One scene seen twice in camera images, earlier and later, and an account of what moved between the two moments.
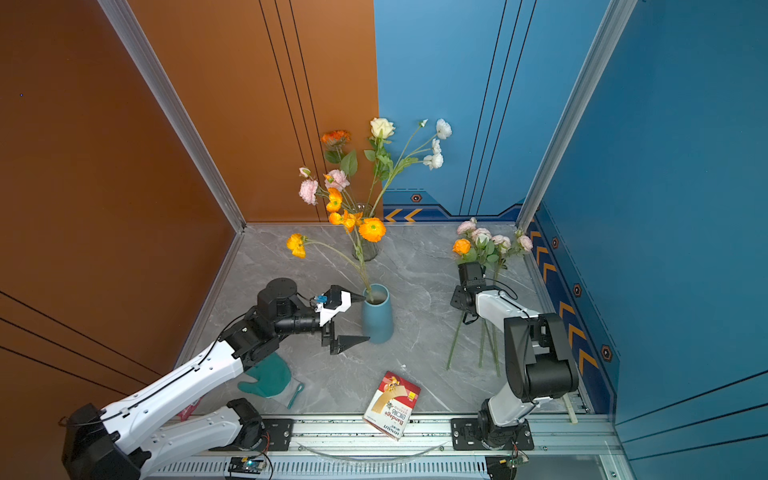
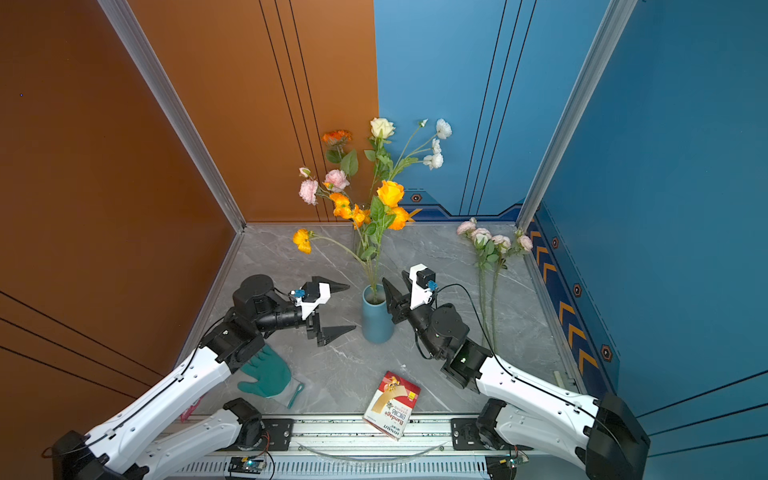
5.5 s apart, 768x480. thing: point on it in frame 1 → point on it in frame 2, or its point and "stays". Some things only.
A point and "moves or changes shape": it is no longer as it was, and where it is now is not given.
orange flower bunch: [371, 229] moves or changes shape
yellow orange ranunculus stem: [462, 248] → [388, 206]
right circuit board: [503, 467] stays
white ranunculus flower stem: [431, 157] stays
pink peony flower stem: [333, 184] stays
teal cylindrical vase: [376, 314] stays
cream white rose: [381, 129] stays
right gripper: [455, 300] → [398, 306]
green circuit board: [246, 465] stays
